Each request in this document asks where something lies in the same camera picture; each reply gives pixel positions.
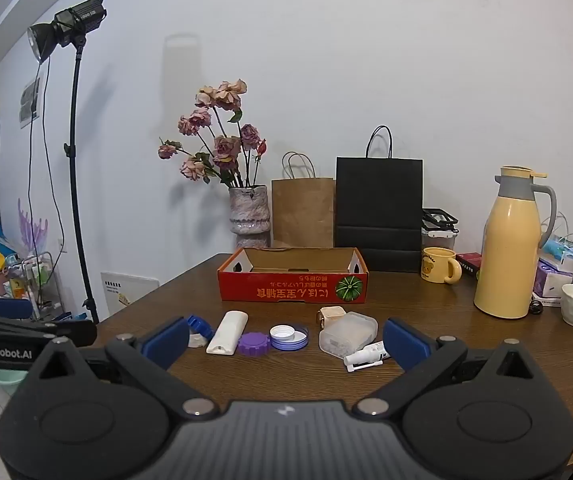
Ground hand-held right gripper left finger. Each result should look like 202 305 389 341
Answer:
29 316 220 418

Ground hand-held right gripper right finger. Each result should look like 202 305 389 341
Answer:
353 316 542 418

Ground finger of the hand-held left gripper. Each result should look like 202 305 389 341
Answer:
0 294 34 320

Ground blue ridged bottle cap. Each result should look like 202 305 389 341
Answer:
186 314 216 339

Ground small white spray bottle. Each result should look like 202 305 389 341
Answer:
343 341 391 374

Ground clear plastic box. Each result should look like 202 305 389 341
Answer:
318 312 379 359

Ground white oblong plastic case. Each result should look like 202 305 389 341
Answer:
206 310 248 356

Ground white cube charger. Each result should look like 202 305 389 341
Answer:
315 306 348 332

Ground purple round lid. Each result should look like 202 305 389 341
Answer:
238 332 271 358

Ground large blue jar lid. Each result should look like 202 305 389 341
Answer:
270 325 311 352

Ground red cardboard box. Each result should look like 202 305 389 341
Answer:
217 246 369 306

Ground green plastic basin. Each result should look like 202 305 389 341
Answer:
0 368 30 399

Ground white board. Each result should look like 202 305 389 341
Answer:
100 270 161 319

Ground yellow bear mug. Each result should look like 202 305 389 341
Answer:
419 246 463 286

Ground small red box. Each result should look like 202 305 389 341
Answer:
455 252 483 277

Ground studio light on stand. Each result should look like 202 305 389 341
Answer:
26 55 80 312

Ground clear container with black lid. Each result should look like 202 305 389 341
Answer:
421 207 460 251

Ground yellow thermos jug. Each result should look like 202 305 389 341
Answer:
473 165 558 320

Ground black paper bag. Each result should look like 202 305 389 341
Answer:
335 125 424 274

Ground pink mottled ceramic vase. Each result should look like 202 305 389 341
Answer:
228 185 272 249

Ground brown paper bag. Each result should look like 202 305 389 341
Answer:
271 151 337 249

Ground blue packet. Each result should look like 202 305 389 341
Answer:
541 237 573 261

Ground dried pink flowers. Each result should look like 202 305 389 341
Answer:
158 79 268 188

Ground black studio light head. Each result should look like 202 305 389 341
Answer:
27 0 108 65

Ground wire storage rack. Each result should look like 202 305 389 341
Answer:
8 251 62 321

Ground wall poster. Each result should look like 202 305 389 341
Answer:
18 77 42 129

